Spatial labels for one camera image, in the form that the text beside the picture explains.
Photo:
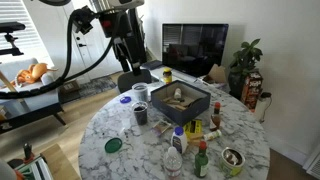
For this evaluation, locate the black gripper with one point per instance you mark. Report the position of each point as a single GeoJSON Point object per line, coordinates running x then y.
{"type": "Point", "coordinates": [127, 42]}

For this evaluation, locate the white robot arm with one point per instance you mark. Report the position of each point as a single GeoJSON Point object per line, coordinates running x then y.
{"type": "Point", "coordinates": [80, 21]}

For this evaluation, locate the clear cup with dark contents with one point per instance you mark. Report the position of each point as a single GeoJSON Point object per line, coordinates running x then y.
{"type": "Point", "coordinates": [140, 112]}

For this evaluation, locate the dark office chair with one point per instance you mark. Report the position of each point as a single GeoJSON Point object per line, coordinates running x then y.
{"type": "Point", "coordinates": [128, 79]}

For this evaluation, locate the yellow lid vitamin jar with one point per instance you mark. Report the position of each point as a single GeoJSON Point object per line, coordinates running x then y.
{"type": "Point", "coordinates": [167, 75]}

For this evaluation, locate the white plastic tub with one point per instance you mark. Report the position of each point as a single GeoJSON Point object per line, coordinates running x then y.
{"type": "Point", "coordinates": [141, 91]}

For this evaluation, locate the blue round lid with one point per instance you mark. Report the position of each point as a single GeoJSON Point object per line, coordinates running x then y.
{"type": "Point", "coordinates": [125, 99]}

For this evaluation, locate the black flat screen television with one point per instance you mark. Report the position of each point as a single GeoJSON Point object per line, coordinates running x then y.
{"type": "Point", "coordinates": [193, 48]}

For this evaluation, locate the small white bottle in box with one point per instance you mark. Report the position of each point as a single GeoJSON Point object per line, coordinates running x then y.
{"type": "Point", "coordinates": [177, 93]}

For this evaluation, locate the orange plush toy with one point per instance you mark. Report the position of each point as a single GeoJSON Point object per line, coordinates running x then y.
{"type": "Point", "coordinates": [31, 75]}

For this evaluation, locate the dark blue cardboard box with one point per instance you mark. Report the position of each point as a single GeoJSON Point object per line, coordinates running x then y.
{"type": "Point", "coordinates": [194, 101]}

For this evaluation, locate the brown cardboard box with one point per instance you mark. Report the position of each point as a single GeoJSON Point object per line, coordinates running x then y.
{"type": "Point", "coordinates": [216, 75]}

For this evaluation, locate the small snack packet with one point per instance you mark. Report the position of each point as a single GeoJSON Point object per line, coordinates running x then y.
{"type": "Point", "coordinates": [160, 127]}

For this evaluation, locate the white tv stand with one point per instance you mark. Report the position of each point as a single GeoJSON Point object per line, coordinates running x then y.
{"type": "Point", "coordinates": [178, 75]}

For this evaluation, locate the green round lid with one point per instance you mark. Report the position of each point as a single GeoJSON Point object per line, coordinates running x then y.
{"type": "Point", "coordinates": [113, 145]}

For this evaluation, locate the yellow packet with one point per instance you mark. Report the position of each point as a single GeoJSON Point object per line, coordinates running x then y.
{"type": "Point", "coordinates": [193, 127]}

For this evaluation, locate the white bottle blue cap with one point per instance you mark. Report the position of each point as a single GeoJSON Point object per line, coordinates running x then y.
{"type": "Point", "coordinates": [179, 140]}

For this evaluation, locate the potted green plant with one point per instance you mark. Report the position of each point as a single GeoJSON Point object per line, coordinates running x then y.
{"type": "Point", "coordinates": [244, 62]}

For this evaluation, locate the red cap sauce bottle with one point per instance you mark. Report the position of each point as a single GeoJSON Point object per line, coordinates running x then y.
{"type": "Point", "coordinates": [215, 117]}

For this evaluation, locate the small white lying bottle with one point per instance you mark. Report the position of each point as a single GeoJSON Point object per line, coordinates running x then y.
{"type": "Point", "coordinates": [212, 135]}

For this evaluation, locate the clear water bottle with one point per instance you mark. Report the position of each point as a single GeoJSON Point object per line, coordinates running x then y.
{"type": "Point", "coordinates": [172, 163]}

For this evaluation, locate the red jenga box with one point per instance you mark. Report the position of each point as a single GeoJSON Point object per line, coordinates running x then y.
{"type": "Point", "coordinates": [251, 89]}

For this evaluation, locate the green glass bottle red cap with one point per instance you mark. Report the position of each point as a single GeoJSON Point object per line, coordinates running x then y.
{"type": "Point", "coordinates": [201, 161]}

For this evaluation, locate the open green tin can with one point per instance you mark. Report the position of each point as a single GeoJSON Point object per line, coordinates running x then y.
{"type": "Point", "coordinates": [231, 162]}

